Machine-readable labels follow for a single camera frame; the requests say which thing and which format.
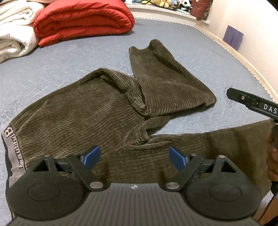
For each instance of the dark red patterned cushion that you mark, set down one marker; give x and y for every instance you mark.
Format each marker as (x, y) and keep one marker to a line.
(199, 8)

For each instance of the red folded comforter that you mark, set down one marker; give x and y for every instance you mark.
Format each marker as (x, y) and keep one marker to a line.
(82, 19)

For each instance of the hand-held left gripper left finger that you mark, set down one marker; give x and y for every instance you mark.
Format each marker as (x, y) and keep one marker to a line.
(92, 156)

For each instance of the person's right hand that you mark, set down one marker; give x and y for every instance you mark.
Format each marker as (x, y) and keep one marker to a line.
(272, 160)

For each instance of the row of stuffed toys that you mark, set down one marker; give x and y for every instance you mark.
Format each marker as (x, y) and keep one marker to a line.
(169, 4)

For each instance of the white window ledge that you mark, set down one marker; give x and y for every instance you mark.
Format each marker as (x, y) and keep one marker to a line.
(165, 16)

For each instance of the white folded blanket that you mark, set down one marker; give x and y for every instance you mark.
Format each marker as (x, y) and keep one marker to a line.
(15, 28)

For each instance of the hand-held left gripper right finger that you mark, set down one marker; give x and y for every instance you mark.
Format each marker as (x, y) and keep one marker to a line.
(176, 157)

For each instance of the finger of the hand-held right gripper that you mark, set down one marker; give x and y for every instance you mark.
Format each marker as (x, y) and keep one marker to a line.
(239, 96)

